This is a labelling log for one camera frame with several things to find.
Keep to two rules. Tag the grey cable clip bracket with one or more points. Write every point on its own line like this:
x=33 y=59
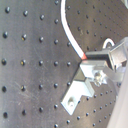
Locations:
x=90 y=72

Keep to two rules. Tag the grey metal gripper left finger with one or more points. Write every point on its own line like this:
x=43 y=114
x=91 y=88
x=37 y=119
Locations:
x=99 y=59

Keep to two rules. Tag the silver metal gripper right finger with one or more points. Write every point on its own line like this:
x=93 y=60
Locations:
x=119 y=58

